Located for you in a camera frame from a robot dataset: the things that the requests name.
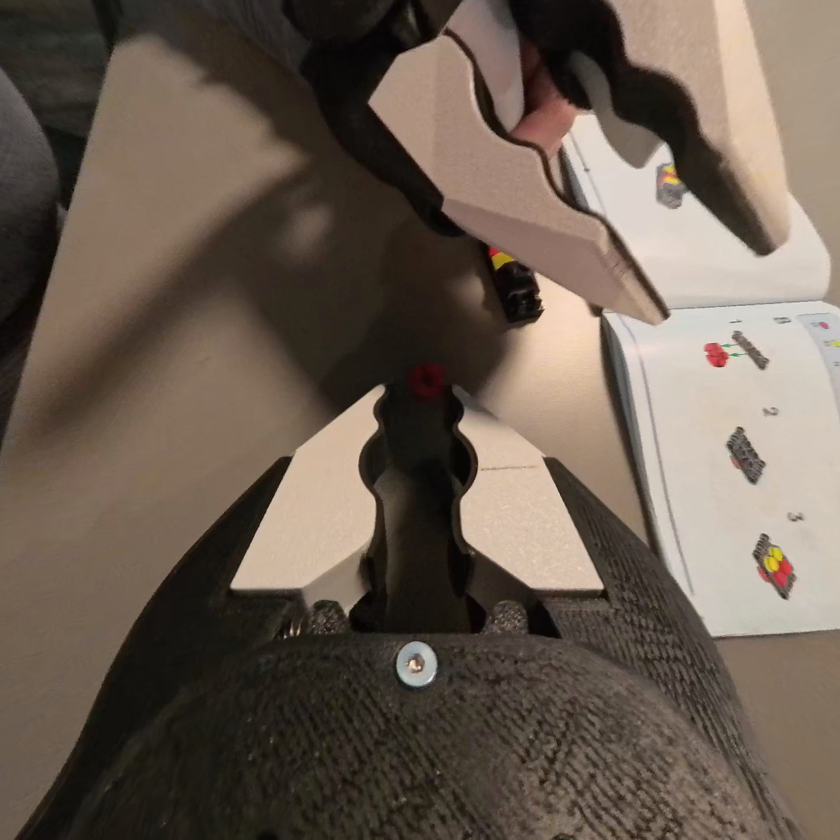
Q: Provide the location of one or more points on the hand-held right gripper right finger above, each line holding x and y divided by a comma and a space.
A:
525, 525

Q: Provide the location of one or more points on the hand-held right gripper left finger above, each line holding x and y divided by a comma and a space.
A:
308, 525

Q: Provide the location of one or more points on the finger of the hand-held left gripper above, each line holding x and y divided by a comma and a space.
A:
722, 98
512, 210

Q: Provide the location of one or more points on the black red yellow lego assembly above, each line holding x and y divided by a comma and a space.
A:
518, 292

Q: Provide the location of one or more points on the red round lego piece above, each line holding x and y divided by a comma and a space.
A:
426, 380

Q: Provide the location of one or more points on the instruction booklet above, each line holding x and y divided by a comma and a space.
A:
722, 459

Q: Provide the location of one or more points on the person's left hand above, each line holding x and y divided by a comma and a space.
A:
541, 118

